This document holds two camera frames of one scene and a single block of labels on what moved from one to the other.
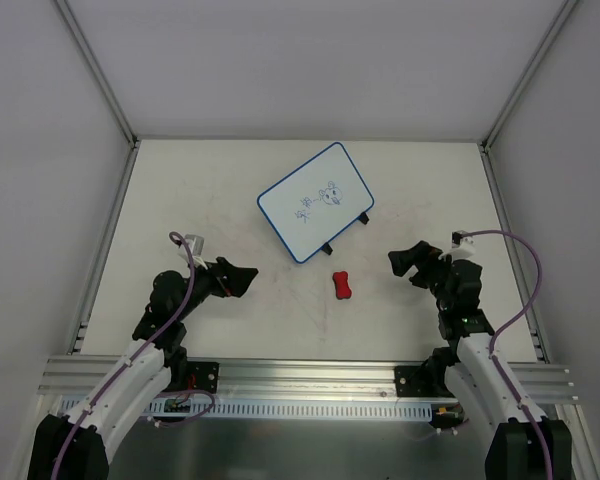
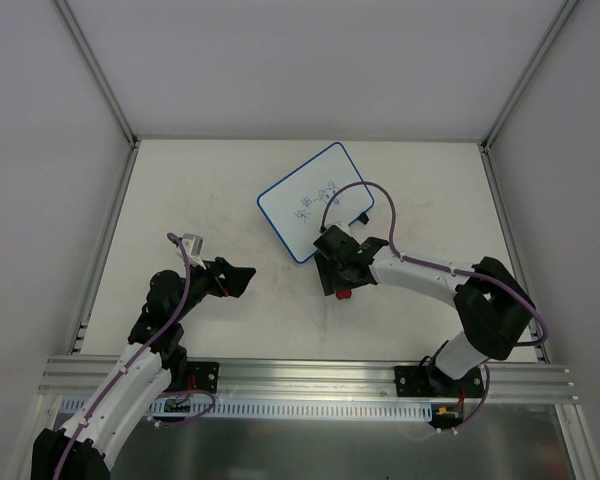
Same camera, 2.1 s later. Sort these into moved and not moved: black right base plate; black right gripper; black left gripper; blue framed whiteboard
Moved: black right gripper
Not moved: black left gripper; blue framed whiteboard; black right base plate
